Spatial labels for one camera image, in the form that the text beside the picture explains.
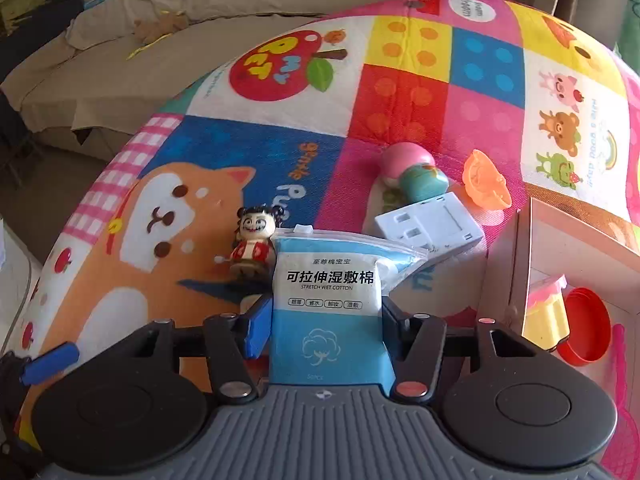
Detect orange plastic toy shell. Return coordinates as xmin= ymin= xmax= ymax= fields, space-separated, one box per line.
xmin=462 ymin=150 xmax=512 ymax=211

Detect pink cardboard box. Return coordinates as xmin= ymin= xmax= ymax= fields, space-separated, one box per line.
xmin=478 ymin=198 xmax=639 ymax=479

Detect beige covered sofa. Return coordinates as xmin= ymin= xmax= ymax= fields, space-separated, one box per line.
xmin=1 ymin=0 xmax=381 ymax=160

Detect small brown plush toy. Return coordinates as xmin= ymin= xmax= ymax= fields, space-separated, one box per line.
xmin=134 ymin=11 xmax=190 ymax=46

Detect colourful cartoon play mat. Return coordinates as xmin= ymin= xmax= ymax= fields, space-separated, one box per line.
xmin=1 ymin=0 xmax=639 ymax=479

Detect yellow cup with pink lid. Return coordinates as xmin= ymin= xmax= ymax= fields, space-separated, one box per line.
xmin=522 ymin=274 xmax=570 ymax=352

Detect blue white cotton pad pack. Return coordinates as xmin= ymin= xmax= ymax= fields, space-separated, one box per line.
xmin=269 ymin=226 xmax=428 ymax=391

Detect pink plastic toy utensil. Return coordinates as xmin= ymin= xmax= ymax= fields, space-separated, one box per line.
xmin=611 ymin=323 xmax=639 ymax=446

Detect pink green toy mushroom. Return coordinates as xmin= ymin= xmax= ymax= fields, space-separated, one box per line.
xmin=380 ymin=142 xmax=449 ymax=203

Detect red plastic lid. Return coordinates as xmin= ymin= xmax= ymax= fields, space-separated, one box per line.
xmin=558 ymin=287 xmax=612 ymax=367

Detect white power adapter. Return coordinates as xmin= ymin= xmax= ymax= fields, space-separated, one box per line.
xmin=374 ymin=192 xmax=484 ymax=264

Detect small cartoon boy figurine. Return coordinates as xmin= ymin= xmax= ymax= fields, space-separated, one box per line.
xmin=214 ymin=205 xmax=284 ymax=283

